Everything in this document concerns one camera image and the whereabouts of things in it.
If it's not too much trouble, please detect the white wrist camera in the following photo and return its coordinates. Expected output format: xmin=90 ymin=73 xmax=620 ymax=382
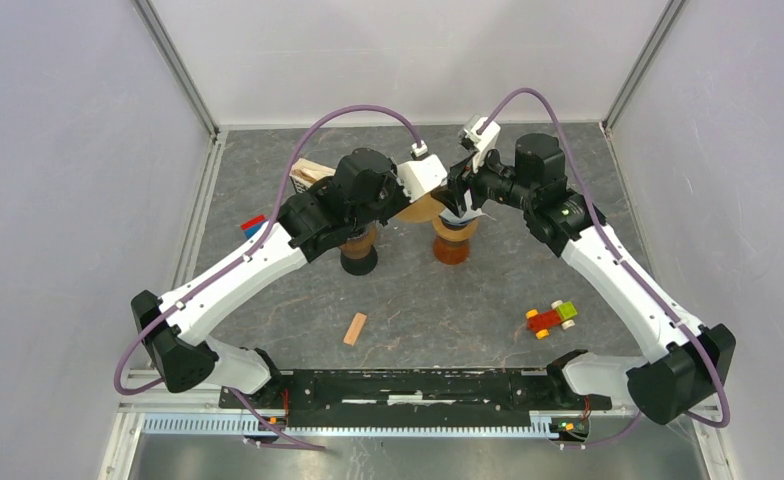
xmin=397 ymin=142 xmax=448 ymax=203
xmin=459 ymin=115 xmax=501 ymax=173

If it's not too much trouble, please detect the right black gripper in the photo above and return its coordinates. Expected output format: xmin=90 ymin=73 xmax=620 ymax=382
xmin=431 ymin=140 xmax=536 ymax=218

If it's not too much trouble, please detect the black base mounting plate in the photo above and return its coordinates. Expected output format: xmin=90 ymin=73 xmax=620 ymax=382
xmin=219 ymin=367 xmax=612 ymax=428

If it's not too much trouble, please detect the long wooden block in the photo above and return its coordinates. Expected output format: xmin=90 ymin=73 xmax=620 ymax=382
xmin=343 ymin=312 xmax=367 ymax=346

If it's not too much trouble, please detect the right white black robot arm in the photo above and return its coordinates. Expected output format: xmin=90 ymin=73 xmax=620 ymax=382
xmin=435 ymin=133 xmax=736 ymax=428

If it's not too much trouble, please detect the blue glass dripper cone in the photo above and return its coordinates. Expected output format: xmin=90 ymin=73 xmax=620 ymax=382
xmin=439 ymin=212 xmax=480 ymax=230

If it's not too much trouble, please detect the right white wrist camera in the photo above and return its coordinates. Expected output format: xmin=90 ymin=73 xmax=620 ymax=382
xmin=459 ymin=115 xmax=501 ymax=173

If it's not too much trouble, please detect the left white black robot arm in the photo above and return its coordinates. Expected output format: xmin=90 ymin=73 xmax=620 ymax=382
xmin=131 ymin=148 xmax=416 ymax=408

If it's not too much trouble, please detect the orange coffee filter box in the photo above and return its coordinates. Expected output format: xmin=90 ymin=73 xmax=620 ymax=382
xmin=289 ymin=158 xmax=335 ymax=193

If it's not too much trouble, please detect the dark wooden dripper ring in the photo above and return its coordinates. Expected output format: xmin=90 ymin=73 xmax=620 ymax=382
xmin=337 ymin=225 xmax=379 ymax=260

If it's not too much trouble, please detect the dark red cup carafe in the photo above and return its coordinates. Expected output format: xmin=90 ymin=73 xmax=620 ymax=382
xmin=340 ymin=250 xmax=378 ymax=276

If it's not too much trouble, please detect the light wooden dripper ring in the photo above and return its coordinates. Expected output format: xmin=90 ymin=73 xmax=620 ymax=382
xmin=430 ymin=215 xmax=481 ymax=244

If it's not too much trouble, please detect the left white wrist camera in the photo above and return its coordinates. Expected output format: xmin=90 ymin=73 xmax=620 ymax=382
xmin=397 ymin=142 xmax=448 ymax=203

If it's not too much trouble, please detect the white paper coffee filter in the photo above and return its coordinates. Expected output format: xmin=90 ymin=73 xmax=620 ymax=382
xmin=439 ymin=209 xmax=488 ymax=218

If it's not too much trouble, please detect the blue red toy block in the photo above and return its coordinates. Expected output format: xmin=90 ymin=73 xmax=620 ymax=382
xmin=240 ymin=214 xmax=267 ymax=239

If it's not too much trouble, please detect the white slotted cable duct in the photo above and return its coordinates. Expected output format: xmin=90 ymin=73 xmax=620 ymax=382
xmin=142 ymin=413 xmax=583 ymax=440

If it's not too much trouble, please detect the amber glass carafe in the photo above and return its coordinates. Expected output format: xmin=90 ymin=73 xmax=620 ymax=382
xmin=432 ymin=236 xmax=470 ymax=265

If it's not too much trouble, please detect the red green toy car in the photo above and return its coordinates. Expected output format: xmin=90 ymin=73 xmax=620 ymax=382
xmin=526 ymin=300 xmax=578 ymax=339

